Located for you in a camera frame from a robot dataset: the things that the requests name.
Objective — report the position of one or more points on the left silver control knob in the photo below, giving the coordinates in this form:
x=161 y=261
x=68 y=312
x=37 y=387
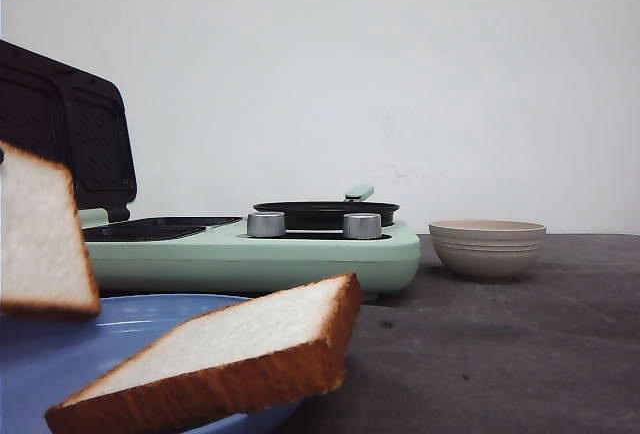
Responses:
x=266 y=224

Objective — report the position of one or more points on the blue plate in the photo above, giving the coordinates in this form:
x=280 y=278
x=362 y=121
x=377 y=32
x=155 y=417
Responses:
x=45 y=360

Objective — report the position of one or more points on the beige ceramic bowl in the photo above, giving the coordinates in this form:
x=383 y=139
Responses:
x=487 y=250

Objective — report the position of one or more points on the silver control knob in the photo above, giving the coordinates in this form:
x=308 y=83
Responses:
x=362 y=226
x=266 y=224

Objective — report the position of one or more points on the white bread slice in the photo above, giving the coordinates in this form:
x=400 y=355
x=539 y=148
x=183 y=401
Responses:
x=243 y=358
x=45 y=264

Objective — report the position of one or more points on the right silver control knob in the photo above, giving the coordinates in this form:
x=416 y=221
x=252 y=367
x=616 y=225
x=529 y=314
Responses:
x=362 y=226

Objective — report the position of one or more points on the mint green breakfast maker base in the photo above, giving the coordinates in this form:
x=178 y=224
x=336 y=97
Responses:
x=216 y=255

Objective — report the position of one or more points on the small black frying pan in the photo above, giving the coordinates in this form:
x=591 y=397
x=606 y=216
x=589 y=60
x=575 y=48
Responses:
x=328 y=215

